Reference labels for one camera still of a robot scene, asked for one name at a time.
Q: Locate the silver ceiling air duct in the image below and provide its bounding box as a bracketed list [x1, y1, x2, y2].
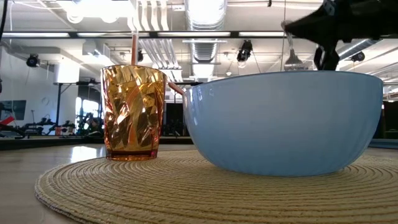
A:
[185, 0, 228, 78]

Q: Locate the white ceiling pipe bundle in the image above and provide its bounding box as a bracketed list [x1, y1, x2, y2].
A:
[129, 0, 184, 82]

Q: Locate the blue panel beside table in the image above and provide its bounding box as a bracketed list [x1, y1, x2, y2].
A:
[368, 138, 398, 149]

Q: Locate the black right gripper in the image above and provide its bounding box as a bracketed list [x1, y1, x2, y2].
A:
[284, 0, 398, 72]

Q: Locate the amber faceted plastic cup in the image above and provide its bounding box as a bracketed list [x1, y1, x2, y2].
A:
[100, 64, 168, 162]

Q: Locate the black beam with light strips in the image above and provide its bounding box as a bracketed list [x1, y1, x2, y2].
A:
[0, 30, 287, 39]

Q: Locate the white box unit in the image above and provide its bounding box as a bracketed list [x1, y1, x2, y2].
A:
[53, 63, 80, 84]

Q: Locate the light blue bowl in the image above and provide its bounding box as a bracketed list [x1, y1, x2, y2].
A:
[182, 70, 384, 177]

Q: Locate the round woven straw placemat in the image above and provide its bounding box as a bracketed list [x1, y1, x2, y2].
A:
[34, 149, 398, 224]

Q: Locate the dark partition wall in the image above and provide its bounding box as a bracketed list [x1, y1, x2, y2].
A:
[163, 102, 187, 138]

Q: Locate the silver metal fork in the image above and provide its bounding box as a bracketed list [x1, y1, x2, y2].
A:
[280, 19, 309, 72]

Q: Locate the black metal table frame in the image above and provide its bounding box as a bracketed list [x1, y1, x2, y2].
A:
[0, 136, 193, 152]

